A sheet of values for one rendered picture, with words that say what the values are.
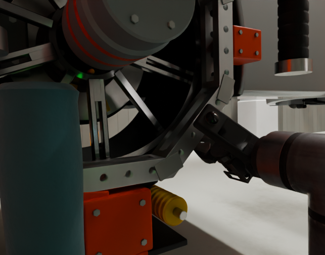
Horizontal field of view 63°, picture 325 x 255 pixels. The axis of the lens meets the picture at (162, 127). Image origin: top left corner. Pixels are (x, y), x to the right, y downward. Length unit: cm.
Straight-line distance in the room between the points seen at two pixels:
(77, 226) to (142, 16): 25
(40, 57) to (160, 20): 27
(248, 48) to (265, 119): 511
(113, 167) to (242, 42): 38
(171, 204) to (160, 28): 33
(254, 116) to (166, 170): 513
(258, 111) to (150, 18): 530
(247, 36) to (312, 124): 774
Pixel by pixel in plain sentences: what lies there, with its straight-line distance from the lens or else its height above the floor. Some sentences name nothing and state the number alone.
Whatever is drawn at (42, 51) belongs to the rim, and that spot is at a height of 82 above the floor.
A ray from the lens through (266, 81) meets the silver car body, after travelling 83.
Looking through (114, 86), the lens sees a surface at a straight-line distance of 66.
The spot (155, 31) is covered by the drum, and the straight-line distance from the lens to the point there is 33.
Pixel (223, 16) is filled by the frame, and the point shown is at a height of 90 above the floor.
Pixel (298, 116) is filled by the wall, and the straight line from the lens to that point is 783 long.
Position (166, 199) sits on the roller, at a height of 53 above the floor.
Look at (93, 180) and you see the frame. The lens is 45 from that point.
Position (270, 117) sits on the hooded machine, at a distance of 584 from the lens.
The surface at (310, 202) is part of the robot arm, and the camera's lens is 42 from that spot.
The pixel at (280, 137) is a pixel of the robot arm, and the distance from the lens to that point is 44.
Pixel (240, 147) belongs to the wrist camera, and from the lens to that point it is 47.
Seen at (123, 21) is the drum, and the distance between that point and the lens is 31.
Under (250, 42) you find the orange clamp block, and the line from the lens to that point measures 65.
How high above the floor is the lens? 71
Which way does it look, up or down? 3 degrees down
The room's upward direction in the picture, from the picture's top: 2 degrees counter-clockwise
